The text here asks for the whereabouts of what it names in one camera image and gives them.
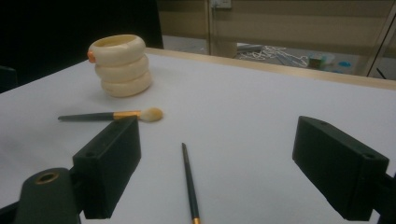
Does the black tripod stand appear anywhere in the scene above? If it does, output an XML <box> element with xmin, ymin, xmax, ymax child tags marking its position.
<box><xmin>365</xmin><ymin>3</ymin><xmax>396</xmax><ymax>79</ymax></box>

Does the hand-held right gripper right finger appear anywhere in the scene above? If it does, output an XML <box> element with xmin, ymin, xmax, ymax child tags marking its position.
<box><xmin>291</xmin><ymin>115</ymin><xmax>390</xmax><ymax>222</ymax></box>

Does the small jar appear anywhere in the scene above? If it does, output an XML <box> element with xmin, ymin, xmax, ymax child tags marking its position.
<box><xmin>307</xmin><ymin>52</ymin><xmax>336</xmax><ymax>70</ymax></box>

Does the cream ringed brush holder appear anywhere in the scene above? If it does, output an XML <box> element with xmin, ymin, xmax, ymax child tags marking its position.
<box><xmin>87</xmin><ymin>34</ymin><xmax>154</xmax><ymax>98</ymax></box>

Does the wooden table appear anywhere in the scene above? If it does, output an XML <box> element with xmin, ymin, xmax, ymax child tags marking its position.
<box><xmin>144</xmin><ymin>47</ymin><xmax>396</xmax><ymax>91</ymax></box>

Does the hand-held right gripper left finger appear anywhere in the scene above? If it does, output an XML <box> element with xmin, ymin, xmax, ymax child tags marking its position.
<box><xmin>72</xmin><ymin>116</ymin><xmax>142</xmax><ymax>219</ymax></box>

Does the small-head black makeup brush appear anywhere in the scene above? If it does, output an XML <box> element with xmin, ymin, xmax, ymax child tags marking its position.
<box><xmin>181</xmin><ymin>142</ymin><xmax>202</xmax><ymax>224</ymax></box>

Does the wooden shelf unit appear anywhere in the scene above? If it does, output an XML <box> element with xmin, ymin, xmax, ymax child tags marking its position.
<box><xmin>156</xmin><ymin>0</ymin><xmax>396</xmax><ymax>77</ymax></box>

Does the white cord bundle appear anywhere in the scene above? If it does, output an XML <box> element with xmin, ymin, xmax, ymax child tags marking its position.
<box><xmin>237</xmin><ymin>45</ymin><xmax>310</xmax><ymax>69</ymax></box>

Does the white table mat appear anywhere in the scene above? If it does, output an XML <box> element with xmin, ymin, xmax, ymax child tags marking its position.
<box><xmin>0</xmin><ymin>53</ymin><xmax>396</xmax><ymax>224</ymax></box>

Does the large-head black makeup brush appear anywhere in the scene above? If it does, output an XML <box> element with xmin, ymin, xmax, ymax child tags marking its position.
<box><xmin>57</xmin><ymin>106</ymin><xmax>164</xmax><ymax>123</ymax></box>

